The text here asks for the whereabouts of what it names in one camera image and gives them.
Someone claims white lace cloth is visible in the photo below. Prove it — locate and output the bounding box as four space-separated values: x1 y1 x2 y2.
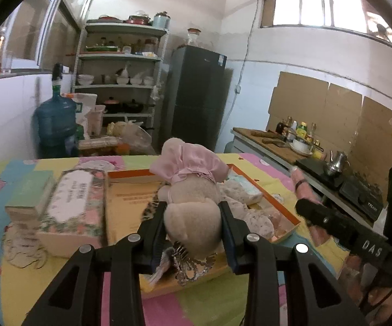
218 180 275 240

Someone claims yellow white snack bag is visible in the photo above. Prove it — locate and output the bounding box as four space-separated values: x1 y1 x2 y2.
143 246 175 289

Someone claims orange rimmed cardboard box tray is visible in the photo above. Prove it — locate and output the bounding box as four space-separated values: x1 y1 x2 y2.
105 164 300 297

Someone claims leopard print cloth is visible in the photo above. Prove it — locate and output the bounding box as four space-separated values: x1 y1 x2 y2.
141 193 160 221

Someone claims green white paper box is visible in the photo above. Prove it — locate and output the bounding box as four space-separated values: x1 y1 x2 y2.
5 171 55 221

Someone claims plastic bag of vegetables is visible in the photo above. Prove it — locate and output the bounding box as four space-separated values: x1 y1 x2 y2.
107 121 156 155

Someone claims kitchen counter with board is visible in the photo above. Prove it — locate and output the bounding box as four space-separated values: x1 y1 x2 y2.
231 127 306 175

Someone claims white bowl on counter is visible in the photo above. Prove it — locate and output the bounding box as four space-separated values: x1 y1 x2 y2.
289 138 312 156

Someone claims high barred window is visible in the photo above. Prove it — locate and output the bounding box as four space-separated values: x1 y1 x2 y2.
261 0 392 47

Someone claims plush toy pink bonnet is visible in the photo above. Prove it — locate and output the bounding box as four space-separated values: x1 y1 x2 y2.
149 138 229 259

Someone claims small green tissue pack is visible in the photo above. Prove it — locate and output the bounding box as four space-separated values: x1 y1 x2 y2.
224 174 263 205

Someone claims teal canister on shelf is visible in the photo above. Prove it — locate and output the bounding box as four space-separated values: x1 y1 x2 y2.
152 11 171 30

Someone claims steel kettle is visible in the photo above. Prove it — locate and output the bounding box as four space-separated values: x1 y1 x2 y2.
323 150 351 177

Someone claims blue water jug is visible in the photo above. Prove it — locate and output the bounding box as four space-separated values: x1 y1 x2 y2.
35 63 77 159

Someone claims grey metal shelf rack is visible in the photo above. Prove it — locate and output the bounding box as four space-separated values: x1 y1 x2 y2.
71 18 169 137

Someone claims black refrigerator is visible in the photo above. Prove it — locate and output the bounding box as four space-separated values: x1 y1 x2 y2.
159 45 228 150

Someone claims glass jar on refrigerator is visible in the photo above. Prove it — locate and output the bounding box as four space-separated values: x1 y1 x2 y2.
186 28 201 46

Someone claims floral tissue box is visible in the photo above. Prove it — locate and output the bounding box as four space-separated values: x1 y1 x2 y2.
36 168 106 258

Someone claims white flour sack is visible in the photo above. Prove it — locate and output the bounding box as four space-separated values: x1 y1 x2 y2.
66 93 97 140

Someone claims sliding glass window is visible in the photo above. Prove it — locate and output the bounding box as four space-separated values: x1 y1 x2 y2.
0 0 79 75

